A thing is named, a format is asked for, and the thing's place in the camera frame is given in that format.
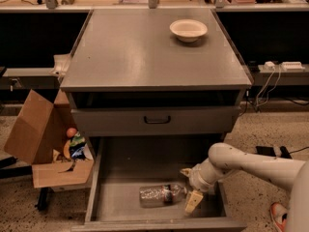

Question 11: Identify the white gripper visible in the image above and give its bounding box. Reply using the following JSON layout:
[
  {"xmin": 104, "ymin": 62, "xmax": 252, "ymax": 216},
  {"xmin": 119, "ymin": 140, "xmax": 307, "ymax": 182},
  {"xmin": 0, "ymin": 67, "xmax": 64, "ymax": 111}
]
[{"xmin": 180, "ymin": 159, "xmax": 222, "ymax": 215}]

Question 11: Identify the clear plastic water bottle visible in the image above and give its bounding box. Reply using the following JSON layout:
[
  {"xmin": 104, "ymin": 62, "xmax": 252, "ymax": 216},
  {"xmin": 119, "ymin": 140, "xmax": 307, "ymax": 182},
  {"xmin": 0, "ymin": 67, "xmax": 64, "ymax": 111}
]
[{"xmin": 139, "ymin": 184, "xmax": 187, "ymax": 208}]

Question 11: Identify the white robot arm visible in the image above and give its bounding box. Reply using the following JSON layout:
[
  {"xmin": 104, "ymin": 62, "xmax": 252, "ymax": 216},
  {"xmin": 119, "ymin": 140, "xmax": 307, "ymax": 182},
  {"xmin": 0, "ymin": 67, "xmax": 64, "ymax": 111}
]
[{"xmin": 181, "ymin": 143, "xmax": 309, "ymax": 232}]

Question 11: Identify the open grey middle drawer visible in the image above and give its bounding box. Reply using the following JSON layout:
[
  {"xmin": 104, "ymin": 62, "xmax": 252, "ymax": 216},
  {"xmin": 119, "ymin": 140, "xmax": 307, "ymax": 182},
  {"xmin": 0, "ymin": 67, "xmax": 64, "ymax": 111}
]
[{"xmin": 71, "ymin": 135, "xmax": 246, "ymax": 232}]

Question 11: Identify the grey top drawer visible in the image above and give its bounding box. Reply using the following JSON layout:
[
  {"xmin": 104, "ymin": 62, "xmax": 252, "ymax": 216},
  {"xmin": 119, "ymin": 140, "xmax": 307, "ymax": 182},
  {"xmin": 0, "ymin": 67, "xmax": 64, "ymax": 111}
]
[{"xmin": 71, "ymin": 106, "xmax": 239, "ymax": 136}]

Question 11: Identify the grey drawer cabinet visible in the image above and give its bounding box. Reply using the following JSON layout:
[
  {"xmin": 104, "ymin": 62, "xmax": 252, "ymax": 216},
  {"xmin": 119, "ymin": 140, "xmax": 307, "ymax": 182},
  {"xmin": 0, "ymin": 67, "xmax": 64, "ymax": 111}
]
[{"xmin": 59, "ymin": 7, "xmax": 253, "ymax": 232}]

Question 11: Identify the black power adapter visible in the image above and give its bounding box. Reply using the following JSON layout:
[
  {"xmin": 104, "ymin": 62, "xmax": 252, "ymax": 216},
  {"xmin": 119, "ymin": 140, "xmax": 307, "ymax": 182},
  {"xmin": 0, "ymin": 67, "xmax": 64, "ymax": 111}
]
[{"xmin": 256, "ymin": 146, "xmax": 276, "ymax": 157}]

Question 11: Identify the orange white sneaker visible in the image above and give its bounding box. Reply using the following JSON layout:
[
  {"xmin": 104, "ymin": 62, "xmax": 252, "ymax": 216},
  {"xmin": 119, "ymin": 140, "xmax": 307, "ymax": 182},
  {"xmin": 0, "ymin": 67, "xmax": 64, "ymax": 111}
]
[{"xmin": 269, "ymin": 202, "xmax": 288, "ymax": 232}]

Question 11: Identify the black pole on floor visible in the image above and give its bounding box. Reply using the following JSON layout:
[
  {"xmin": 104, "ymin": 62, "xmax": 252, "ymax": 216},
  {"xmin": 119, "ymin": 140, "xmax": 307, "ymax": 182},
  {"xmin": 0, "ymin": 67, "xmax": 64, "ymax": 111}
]
[{"xmin": 280, "ymin": 146, "xmax": 291, "ymax": 159}]

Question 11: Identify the green blue snack bag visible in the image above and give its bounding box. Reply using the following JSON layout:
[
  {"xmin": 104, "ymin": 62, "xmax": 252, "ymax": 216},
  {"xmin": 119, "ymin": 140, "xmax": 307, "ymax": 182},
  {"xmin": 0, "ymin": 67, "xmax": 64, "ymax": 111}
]
[{"xmin": 69, "ymin": 132, "xmax": 86, "ymax": 160}]

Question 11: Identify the orange ball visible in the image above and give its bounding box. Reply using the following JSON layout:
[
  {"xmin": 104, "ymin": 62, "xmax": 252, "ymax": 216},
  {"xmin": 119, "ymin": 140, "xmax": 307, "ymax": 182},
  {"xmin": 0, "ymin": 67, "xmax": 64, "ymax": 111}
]
[{"xmin": 66, "ymin": 128, "xmax": 77, "ymax": 138}]

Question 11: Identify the white charger plug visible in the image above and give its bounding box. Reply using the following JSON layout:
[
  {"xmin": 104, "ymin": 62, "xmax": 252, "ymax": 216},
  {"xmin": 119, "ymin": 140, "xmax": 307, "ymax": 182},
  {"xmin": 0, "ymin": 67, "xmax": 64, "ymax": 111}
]
[{"xmin": 264, "ymin": 61, "xmax": 275, "ymax": 70}]

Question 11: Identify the white paper bowl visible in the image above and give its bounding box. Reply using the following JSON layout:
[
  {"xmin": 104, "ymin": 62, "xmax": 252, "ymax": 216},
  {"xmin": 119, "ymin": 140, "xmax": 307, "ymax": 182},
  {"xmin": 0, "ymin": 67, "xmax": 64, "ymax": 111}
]
[{"xmin": 170, "ymin": 19, "xmax": 208, "ymax": 43}]

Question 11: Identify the white power strip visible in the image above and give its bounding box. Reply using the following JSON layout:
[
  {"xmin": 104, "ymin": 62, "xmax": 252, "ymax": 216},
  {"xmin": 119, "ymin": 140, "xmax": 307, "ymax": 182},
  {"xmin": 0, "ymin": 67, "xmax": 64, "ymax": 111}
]
[{"xmin": 281, "ymin": 62, "xmax": 304, "ymax": 71}]

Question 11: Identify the brown cardboard box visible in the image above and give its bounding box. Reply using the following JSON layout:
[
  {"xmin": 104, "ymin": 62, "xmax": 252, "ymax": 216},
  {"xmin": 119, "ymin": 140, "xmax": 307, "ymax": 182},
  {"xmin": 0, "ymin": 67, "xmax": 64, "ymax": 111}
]
[{"xmin": 4, "ymin": 90, "xmax": 94, "ymax": 189}]

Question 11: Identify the black drawer handle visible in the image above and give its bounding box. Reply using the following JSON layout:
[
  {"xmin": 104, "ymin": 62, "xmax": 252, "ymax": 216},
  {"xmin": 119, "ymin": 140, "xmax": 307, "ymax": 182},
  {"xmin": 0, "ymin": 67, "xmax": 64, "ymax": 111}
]
[{"xmin": 143, "ymin": 116, "xmax": 171, "ymax": 125}]

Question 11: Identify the black cable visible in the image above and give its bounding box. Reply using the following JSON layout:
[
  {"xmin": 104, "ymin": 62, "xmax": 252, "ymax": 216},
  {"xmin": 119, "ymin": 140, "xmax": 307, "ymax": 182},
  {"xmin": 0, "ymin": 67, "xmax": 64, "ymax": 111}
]
[{"xmin": 289, "ymin": 145, "xmax": 309, "ymax": 156}]

